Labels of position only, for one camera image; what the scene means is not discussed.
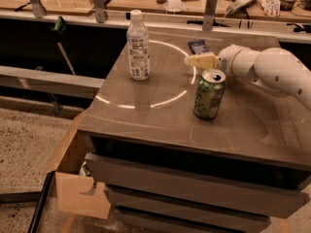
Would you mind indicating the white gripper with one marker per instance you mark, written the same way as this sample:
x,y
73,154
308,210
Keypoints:
x,y
226,59

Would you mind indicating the dark blue rxbar wrapper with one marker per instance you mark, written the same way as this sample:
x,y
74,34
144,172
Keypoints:
x,y
198,47

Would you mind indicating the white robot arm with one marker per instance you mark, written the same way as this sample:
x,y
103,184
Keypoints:
x,y
274,70

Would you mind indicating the clear plastic water bottle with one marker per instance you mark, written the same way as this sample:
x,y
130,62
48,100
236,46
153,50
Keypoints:
x,y
137,36

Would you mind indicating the green soda can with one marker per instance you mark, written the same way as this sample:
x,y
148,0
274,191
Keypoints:
x,y
209,93

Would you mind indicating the grey power strip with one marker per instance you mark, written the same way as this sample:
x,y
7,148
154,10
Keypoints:
x,y
236,6

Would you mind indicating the white bowl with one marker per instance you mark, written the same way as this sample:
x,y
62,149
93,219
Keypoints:
x,y
174,6

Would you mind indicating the white snack packet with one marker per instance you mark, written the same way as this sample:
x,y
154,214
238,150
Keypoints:
x,y
271,8

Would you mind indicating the black mesh cup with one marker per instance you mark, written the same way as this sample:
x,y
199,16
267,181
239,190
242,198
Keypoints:
x,y
286,5

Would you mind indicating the grey drawer cabinet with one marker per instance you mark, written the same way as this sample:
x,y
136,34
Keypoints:
x,y
164,168

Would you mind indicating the cardboard box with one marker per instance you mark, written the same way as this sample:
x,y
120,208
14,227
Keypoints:
x,y
76,193

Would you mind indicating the metal bracket post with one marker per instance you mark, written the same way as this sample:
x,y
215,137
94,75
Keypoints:
x,y
209,14

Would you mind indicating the green handled tool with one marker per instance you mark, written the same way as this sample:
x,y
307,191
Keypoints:
x,y
58,30

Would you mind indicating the grey metal rail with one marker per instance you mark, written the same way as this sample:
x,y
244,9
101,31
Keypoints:
x,y
70,85

